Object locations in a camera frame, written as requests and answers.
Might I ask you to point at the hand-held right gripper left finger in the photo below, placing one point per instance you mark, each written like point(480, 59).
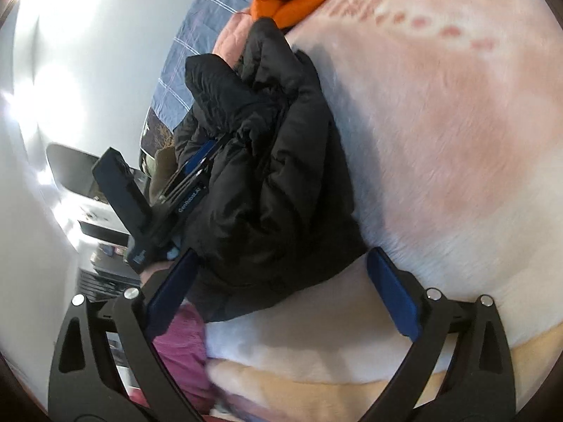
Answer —
point(169, 292)

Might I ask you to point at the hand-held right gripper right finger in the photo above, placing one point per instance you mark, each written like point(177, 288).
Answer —
point(393, 292)

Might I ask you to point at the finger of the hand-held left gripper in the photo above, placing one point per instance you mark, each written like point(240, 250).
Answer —
point(200, 154)

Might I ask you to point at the black puffer jacket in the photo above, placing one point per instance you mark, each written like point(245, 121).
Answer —
point(272, 211)

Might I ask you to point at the person's left hand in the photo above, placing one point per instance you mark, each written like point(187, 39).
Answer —
point(153, 274)

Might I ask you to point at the brown fleece garment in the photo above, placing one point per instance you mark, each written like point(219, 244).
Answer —
point(162, 171)

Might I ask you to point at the dark floral quilt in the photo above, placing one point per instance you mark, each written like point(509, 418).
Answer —
point(154, 132)

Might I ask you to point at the grey monitor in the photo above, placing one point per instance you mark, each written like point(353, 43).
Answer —
point(72, 169)

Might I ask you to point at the person's pink clothing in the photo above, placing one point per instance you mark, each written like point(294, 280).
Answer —
point(180, 351)

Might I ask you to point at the black keyboard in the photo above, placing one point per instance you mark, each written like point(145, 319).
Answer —
point(103, 283)

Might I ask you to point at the blue plaid bed sheet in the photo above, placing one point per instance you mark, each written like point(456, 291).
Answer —
point(193, 30)

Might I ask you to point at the pink printed blanket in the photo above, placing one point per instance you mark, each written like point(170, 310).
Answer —
point(440, 140)

